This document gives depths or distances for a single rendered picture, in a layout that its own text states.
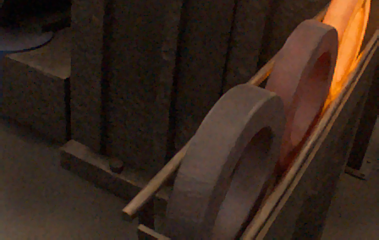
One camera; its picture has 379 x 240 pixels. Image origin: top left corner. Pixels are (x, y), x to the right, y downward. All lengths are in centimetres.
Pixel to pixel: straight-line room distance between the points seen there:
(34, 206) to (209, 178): 107
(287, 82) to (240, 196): 13
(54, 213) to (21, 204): 10
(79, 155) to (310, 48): 105
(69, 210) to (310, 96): 89
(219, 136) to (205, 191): 4
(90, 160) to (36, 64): 37
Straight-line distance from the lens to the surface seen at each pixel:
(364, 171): 174
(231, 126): 39
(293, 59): 52
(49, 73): 157
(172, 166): 46
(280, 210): 52
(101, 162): 145
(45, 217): 138
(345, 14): 68
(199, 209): 38
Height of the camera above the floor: 92
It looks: 32 degrees down
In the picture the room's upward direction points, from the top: 10 degrees clockwise
